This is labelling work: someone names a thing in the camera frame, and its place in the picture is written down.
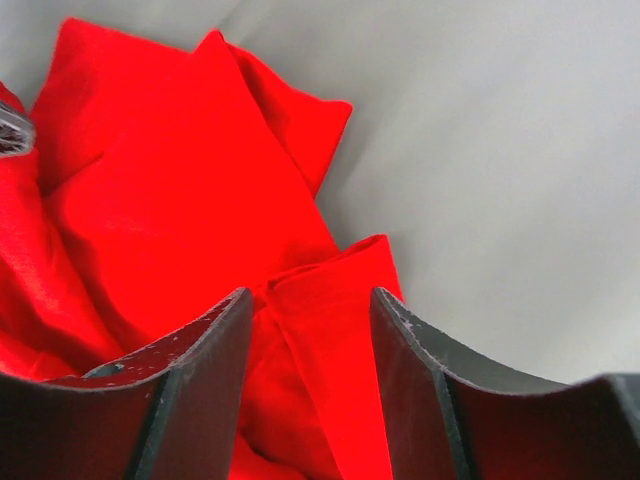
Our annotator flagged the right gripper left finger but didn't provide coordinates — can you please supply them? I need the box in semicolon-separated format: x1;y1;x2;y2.
1;288;252;479

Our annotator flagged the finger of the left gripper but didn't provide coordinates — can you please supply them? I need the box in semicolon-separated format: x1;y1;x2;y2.
0;101;36;157

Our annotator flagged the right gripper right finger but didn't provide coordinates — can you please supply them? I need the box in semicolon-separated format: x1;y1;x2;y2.
370;288;639;479

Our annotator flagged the red t shirt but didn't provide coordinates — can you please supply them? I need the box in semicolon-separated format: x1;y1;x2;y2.
1;18;400;479

